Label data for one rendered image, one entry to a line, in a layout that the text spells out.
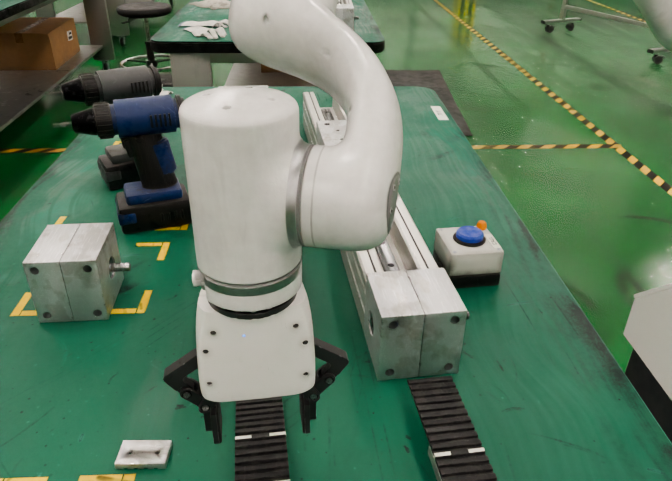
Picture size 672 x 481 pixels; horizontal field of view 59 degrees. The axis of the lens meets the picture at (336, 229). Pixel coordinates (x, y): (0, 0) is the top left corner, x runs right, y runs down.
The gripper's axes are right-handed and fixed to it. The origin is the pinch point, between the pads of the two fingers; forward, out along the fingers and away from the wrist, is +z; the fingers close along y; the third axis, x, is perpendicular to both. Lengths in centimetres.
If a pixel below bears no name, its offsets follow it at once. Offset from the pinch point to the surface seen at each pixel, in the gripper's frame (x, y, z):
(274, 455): -2.2, 1.0, 2.8
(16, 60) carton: 382, -147, 56
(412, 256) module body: 23.6, 21.2, -1.8
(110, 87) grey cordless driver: 69, -23, -13
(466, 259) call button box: 26.7, 30.2, 1.4
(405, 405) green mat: 5.6, 16.2, 6.4
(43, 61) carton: 381, -130, 57
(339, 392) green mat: 8.6, 9.1, 6.4
